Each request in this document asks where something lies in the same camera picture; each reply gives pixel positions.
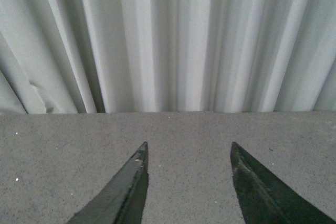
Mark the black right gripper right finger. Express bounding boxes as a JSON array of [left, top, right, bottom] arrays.
[[230, 142, 335, 223]]

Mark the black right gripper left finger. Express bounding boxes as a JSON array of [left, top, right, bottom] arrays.
[[67, 142, 149, 223]]

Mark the white pleated curtain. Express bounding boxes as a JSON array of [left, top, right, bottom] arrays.
[[1, 0, 335, 114]]

